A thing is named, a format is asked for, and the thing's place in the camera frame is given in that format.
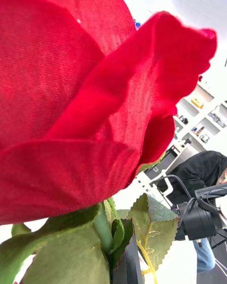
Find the white shelf with goods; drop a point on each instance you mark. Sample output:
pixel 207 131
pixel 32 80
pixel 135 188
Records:
pixel 208 125

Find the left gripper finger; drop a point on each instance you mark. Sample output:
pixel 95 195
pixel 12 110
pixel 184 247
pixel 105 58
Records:
pixel 133 265

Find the person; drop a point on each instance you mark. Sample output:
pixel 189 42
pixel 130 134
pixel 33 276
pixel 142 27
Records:
pixel 196 170

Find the black storage case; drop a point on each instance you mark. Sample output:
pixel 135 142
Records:
pixel 163 163

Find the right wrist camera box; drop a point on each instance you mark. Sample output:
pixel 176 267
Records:
pixel 210 191

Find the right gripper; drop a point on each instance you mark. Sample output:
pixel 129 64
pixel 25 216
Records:
pixel 180 227

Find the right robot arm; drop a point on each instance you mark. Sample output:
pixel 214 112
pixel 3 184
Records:
pixel 201 220

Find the red rose with green stem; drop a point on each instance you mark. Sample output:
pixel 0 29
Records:
pixel 59 75

